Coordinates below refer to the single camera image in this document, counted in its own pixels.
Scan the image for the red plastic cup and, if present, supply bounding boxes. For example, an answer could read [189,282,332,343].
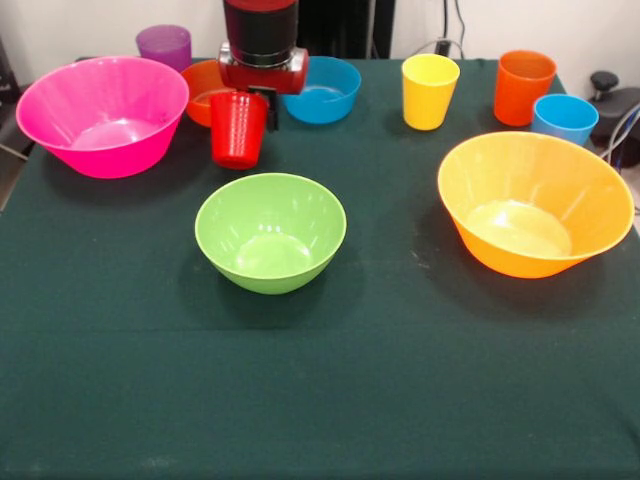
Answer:
[209,91,270,171]

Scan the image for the yellow plastic cup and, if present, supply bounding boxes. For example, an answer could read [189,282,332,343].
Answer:
[401,53,461,132]

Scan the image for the orange plastic cup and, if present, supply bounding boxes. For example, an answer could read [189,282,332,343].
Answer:
[493,49,558,127]

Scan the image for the orange plastic bowl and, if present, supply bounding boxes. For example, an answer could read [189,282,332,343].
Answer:
[180,58,226,128]

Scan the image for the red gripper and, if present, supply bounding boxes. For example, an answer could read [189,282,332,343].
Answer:
[216,41,311,133]

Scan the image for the dark green tablecloth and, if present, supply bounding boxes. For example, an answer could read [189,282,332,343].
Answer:
[0,56,640,480]

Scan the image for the blue plastic bowl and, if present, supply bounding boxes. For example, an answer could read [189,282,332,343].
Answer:
[279,55,363,125]

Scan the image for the green plastic bowl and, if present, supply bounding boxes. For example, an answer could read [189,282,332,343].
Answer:
[194,172,348,295]

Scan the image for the black clamp stand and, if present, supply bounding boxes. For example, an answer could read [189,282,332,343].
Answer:
[588,70,640,151]

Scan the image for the purple plastic cup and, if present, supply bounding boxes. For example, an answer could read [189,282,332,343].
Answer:
[135,24,193,74]

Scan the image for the grey cable bundle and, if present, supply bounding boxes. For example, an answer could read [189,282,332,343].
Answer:
[602,104,640,174]

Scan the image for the yellow plastic bowl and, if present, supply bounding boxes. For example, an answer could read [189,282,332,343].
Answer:
[436,130,635,279]

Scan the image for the black wall cable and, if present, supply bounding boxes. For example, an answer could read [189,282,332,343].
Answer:
[414,0,467,59]

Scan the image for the pink plastic bowl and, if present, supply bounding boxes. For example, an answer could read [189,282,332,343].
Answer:
[15,55,191,180]

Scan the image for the blue plastic cup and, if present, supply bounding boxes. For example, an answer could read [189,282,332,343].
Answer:
[531,93,600,147]

